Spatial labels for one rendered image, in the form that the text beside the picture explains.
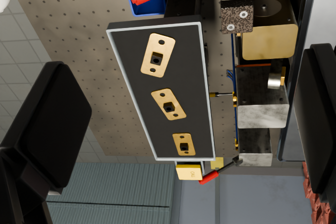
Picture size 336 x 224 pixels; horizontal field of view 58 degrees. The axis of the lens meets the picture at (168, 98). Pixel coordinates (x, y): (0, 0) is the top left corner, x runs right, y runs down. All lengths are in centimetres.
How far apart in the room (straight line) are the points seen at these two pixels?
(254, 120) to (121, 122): 86
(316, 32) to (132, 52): 37
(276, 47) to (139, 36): 25
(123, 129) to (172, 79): 98
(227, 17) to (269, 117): 26
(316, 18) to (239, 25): 19
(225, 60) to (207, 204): 204
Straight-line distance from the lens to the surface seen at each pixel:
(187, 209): 295
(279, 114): 66
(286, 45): 58
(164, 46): 46
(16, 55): 241
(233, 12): 50
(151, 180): 308
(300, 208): 302
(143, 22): 45
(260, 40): 56
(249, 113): 65
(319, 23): 66
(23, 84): 262
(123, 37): 47
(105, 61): 116
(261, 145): 90
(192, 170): 76
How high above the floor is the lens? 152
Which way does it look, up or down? 41 degrees down
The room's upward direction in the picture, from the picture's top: 172 degrees counter-clockwise
